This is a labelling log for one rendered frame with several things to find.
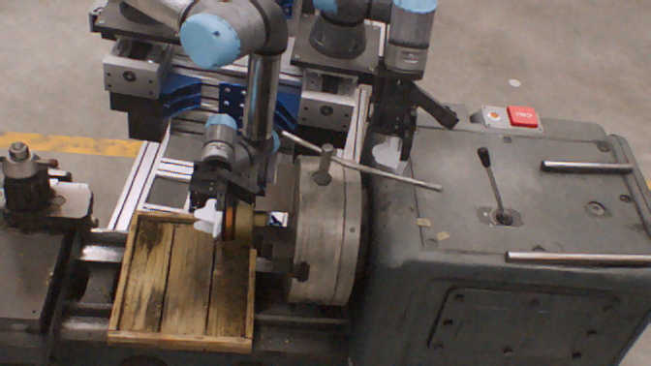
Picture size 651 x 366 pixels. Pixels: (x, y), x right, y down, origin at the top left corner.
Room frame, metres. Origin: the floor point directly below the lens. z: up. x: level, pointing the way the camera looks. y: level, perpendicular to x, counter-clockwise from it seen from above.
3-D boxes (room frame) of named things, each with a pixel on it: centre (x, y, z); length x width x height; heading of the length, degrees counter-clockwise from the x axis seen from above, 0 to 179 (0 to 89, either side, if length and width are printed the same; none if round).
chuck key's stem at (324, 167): (1.12, 0.01, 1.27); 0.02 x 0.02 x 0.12; 69
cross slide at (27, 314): (1.04, 0.62, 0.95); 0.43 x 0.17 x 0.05; 9
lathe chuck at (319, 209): (1.12, 0.01, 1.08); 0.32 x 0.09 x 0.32; 9
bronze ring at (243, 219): (1.09, 0.15, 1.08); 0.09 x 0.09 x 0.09; 9
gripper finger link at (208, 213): (1.08, 0.23, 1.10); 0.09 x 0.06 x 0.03; 9
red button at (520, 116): (1.41, -0.40, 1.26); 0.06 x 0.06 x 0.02; 9
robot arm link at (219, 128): (1.34, 0.27, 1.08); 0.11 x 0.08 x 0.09; 9
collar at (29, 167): (1.10, 0.63, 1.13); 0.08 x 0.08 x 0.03
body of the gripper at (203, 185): (1.19, 0.25, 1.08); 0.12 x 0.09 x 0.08; 9
